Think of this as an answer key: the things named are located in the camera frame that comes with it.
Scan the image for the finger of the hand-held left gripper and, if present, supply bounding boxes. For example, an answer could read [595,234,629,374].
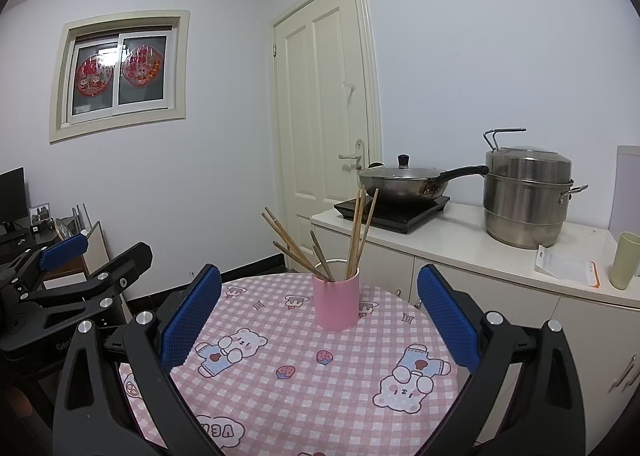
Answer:
[0,233,90,302]
[30,242,153,332]

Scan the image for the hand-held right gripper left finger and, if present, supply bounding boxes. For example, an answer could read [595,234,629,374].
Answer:
[52,263,223,456]

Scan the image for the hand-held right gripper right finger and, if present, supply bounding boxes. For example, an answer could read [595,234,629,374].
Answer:
[417,263,588,456]

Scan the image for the pink cup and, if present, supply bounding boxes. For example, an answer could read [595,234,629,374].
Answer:
[312,260,361,332]

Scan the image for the bunch of wooden chopsticks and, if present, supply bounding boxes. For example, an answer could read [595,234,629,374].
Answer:
[261,187,379,283]

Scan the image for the grey metal rods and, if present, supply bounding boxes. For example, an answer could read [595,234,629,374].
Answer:
[74,203,92,237]

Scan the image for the black computer monitor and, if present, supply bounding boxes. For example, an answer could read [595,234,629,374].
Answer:
[0,167,27,237]

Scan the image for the white counter cabinet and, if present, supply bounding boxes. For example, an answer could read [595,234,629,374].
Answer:
[310,201,640,452]

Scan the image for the black induction cooktop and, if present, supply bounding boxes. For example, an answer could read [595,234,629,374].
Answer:
[333,196,452,235]

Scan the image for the pink checked tablecloth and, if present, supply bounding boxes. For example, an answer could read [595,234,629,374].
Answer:
[117,272,458,456]

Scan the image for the white pouch with orange edge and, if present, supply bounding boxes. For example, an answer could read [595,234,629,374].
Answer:
[534,245,599,288]

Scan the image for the stainless steel steamer pot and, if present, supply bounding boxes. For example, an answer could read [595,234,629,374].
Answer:
[482,128,589,250]

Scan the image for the glass wok lid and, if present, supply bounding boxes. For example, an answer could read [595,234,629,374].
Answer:
[359,154,451,186]

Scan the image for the cream framed window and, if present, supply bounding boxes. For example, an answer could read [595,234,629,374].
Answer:
[49,10,191,144]

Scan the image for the red window decal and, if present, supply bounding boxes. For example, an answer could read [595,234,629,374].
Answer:
[121,47,162,87]
[75,53,113,98]

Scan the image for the light green cup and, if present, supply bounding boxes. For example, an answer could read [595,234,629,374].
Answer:
[608,232,640,291]

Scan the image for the pale lilac board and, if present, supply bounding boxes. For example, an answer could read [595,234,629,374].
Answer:
[607,145,640,237]

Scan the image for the cream panel door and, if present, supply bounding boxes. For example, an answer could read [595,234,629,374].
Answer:
[271,0,383,272]

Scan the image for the small photo frame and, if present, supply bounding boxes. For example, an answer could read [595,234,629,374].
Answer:
[28,204,53,236]

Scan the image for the steel wok with black handle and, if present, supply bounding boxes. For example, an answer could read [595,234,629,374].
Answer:
[358,163,490,203]

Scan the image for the silver door handle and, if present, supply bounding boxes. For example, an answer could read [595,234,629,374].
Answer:
[338,138,364,171]

